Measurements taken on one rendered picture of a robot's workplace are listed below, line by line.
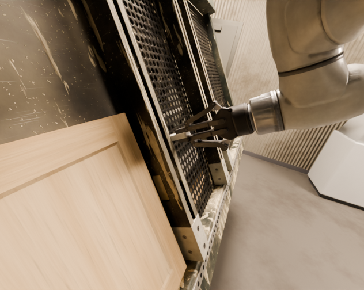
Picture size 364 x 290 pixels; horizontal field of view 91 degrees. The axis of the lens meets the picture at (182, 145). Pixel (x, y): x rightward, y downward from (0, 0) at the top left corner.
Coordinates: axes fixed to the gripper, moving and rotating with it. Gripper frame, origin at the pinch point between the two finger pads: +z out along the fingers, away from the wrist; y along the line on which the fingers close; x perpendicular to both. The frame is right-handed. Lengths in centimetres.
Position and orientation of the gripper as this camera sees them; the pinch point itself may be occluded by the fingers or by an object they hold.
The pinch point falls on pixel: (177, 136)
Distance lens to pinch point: 50.9
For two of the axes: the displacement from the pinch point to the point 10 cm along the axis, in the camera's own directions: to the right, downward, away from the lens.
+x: -3.9, 3.3, -8.6
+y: -3.2, -9.2, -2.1
